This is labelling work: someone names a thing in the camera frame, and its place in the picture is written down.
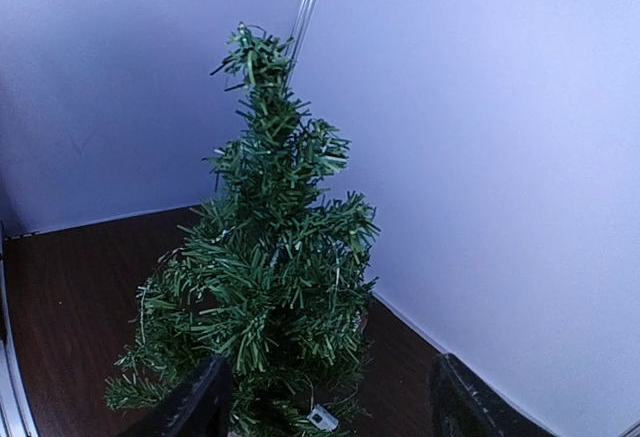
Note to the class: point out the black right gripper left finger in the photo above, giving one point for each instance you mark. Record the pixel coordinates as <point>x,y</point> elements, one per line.
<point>198,406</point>

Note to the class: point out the white battery box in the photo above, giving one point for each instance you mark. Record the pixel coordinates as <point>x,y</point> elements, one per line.
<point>322,419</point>

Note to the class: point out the small green christmas tree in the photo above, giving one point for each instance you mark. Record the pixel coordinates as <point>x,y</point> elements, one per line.
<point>271,276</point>

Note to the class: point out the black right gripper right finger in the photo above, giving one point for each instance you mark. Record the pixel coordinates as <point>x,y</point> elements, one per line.
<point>464,405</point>

